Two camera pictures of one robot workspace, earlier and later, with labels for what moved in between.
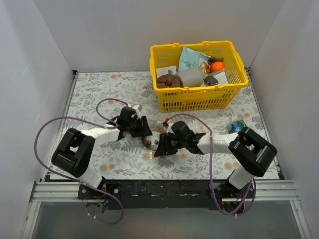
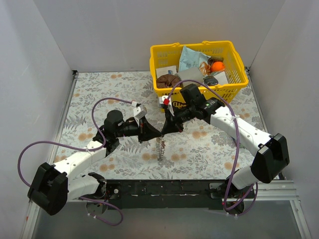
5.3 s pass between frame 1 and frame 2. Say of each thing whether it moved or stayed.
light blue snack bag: stayed
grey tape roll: stayed
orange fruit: stayed
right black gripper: moved
